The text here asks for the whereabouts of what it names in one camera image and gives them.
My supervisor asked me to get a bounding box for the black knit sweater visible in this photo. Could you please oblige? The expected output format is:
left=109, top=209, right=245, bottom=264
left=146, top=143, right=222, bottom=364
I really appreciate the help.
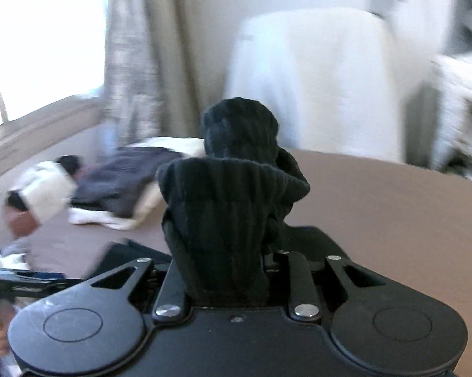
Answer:
left=82, top=96, right=351, bottom=308

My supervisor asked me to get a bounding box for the brown leather pouch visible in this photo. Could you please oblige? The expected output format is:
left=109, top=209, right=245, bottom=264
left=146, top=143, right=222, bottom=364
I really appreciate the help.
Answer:
left=3, top=205, right=39, bottom=239

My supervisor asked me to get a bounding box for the white floral cloth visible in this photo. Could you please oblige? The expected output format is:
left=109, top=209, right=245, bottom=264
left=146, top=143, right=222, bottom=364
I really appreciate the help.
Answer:
left=5, top=161, right=77, bottom=224

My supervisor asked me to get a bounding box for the black knit hat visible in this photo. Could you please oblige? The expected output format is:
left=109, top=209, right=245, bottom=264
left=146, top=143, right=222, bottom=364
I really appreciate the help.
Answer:
left=55, top=155, right=83, bottom=177

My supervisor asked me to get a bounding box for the window sill ledge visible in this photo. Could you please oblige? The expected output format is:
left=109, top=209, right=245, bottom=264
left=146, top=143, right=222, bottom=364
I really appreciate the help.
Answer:
left=0, top=96, right=103, bottom=176

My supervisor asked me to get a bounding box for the dark grey folded garment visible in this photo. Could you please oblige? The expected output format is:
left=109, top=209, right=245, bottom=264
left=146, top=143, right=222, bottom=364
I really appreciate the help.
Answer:
left=71, top=147, right=182, bottom=219

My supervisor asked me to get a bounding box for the cream white folded garment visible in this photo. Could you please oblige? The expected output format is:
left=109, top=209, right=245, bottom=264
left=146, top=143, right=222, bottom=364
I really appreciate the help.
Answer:
left=68, top=137, right=205, bottom=231

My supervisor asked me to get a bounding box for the silver patterned curtain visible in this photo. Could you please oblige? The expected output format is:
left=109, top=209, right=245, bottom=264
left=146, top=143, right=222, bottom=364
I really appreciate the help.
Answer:
left=104, top=0, right=164, bottom=146

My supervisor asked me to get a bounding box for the olive green curtain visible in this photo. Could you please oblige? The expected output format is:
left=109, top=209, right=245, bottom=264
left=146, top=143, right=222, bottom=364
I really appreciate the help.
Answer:
left=145, top=0, right=200, bottom=137

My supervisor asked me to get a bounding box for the white quilted blanket pile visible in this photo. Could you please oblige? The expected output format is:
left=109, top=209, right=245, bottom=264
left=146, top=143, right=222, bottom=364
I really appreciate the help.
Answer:
left=430, top=51, right=472, bottom=170

